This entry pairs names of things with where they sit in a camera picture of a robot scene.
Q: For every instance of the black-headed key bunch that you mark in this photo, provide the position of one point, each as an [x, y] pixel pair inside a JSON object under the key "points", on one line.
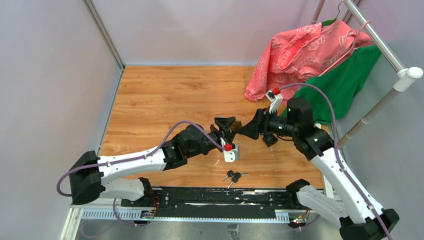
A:
{"points": [[234, 176]]}

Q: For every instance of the aluminium corner frame post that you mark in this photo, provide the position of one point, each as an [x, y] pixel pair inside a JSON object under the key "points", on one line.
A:
{"points": [[97, 20]]}

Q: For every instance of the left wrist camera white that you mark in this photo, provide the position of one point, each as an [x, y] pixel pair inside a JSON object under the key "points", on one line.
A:
{"points": [[231, 152]]}

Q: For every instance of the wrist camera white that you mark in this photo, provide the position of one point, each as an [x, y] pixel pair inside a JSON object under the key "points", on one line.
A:
{"points": [[231, 152], [276, 98]]}

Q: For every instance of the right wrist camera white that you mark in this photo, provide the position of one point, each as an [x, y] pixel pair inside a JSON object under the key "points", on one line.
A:
{"points": [[276, 98]]}

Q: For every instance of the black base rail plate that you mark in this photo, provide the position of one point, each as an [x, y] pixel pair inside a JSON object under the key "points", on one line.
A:
{"points": [[241, 205]]}

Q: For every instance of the pink patterned garment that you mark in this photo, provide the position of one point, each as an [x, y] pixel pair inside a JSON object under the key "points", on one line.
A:
{"points": [[296, 55]]}

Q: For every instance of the brass padlock steel shackle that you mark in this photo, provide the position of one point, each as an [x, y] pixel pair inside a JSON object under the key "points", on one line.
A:
{"points": [[236, 126]]}

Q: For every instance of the metal clothes rack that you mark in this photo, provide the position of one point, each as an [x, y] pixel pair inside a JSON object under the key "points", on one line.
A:
{"points": [[387, 153]]}

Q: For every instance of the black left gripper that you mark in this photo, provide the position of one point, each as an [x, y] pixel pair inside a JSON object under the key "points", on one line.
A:
{"points": [[224, 125]]}

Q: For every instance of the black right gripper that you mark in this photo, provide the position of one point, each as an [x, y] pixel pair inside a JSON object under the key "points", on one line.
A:
{"points": [[260, 123]]}

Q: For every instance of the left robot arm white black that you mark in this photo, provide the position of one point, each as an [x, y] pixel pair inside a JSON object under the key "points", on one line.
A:
{"points": [[93, 176]]}

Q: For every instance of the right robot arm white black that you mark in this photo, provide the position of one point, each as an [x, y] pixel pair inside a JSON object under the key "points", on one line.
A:
{"points": [[331, 165]]}

